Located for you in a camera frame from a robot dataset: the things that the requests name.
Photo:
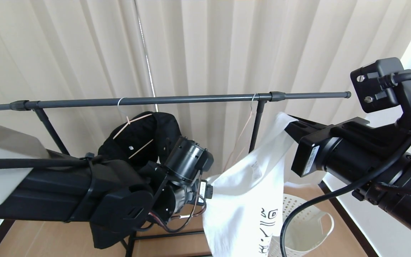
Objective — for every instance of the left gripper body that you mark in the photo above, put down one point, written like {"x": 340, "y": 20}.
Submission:
{"x": 184, "y": 196}

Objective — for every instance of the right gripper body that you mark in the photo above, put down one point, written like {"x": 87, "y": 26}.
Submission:
{"x": 344, "y": 160}

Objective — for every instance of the white printed garment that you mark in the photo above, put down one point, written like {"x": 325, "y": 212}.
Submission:
{"x": 241, "y": 200}

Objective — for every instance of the black shorts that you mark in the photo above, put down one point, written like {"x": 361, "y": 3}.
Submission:
{"x": 137, "y": 137}

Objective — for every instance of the pink clothes hanger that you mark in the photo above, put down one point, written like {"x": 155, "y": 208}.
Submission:
{"x": 243, "y": 134}
{"x": 128, "y": 123}

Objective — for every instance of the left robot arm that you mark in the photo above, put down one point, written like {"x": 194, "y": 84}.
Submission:
{"x": 66, "y": 192}

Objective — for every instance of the white laundry basket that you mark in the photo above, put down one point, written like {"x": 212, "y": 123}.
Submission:
{"x": 309, "y": 228}

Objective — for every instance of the black clothes rack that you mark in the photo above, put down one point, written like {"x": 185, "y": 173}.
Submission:
{"x": 191, "y": 99}

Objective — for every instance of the beige curtain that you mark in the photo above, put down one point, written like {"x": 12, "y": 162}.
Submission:
{"x": 209, "y": 46}

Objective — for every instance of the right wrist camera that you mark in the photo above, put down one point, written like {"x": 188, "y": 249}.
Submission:
{"x": 380, "y": 85}

